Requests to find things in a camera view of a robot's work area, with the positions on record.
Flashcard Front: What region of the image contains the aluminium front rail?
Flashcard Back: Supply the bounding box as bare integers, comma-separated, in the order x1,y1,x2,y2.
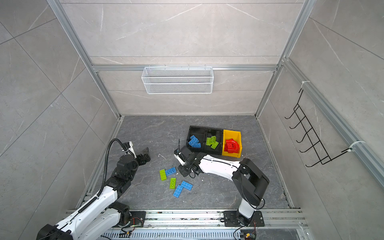
58,209,310,240

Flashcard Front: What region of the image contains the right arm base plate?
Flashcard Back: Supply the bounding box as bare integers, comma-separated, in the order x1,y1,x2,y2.
220,211,265,227

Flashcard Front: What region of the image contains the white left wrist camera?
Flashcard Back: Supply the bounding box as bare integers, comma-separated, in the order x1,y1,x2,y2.
123,142,137,158

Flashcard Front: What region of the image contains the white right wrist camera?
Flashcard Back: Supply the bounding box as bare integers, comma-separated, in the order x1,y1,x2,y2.
174,153,186,166

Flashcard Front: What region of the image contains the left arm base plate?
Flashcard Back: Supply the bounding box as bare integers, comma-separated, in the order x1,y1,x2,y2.
118,211,147,228

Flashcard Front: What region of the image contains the white wire mesh basket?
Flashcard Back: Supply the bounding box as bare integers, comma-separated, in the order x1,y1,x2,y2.
142,67,214,94

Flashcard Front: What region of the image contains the black wire hook rack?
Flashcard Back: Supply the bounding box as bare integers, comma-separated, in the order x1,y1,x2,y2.
284,89,354,168

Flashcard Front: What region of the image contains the red arch lego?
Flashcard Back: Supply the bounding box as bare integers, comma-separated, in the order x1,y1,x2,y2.
224,139,240,154

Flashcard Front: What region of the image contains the yellow plastic bin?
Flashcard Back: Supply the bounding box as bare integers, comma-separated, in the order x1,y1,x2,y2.
222,130,243,158

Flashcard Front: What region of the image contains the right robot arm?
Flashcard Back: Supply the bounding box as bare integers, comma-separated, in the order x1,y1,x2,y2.
174,147,270,221

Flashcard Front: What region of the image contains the green lego small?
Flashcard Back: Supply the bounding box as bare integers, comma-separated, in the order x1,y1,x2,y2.
170,178,177,190

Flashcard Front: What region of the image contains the black bin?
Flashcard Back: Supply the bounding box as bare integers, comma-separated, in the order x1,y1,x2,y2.
203,128,224,155
186,126,206,152

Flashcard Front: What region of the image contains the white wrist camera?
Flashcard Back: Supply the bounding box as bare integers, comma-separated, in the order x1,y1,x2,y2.
123,142,137,158
174,153,186,166

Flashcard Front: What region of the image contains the green lego under stack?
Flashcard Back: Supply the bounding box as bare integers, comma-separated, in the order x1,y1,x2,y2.
211,141,219,150

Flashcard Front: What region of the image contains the blue lego low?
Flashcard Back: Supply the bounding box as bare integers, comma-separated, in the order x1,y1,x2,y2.
165,167,177,176

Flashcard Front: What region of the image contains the blue lego bottom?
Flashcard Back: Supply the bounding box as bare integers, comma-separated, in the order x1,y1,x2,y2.
173,185,183,198

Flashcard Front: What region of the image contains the green lego large plate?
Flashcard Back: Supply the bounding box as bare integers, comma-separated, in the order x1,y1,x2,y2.
206,138,212,146

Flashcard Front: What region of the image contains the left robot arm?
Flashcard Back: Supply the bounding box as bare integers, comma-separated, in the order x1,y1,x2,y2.
36,139,151,240

